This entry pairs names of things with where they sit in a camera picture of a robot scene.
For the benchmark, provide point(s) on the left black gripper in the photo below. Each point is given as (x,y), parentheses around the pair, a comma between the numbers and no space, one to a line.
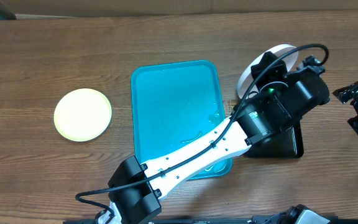
(274,75)

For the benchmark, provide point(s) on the white plate top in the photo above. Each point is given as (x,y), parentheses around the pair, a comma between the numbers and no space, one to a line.
(246,78)

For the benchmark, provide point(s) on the yellow plate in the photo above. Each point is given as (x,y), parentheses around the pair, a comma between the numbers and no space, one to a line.
(82,115)

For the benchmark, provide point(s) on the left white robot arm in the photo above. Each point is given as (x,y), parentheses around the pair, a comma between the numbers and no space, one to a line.
(283,98)

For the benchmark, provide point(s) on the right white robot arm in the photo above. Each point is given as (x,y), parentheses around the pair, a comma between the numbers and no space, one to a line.
(300,214)

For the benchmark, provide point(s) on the black water tray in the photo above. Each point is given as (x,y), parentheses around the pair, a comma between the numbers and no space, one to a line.
(287,145)

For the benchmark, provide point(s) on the teal plastic tray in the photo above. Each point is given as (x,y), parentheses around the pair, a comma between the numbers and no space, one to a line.
(174,104)

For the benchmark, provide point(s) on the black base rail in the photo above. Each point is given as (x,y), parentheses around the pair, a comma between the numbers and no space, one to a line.
(197,221)

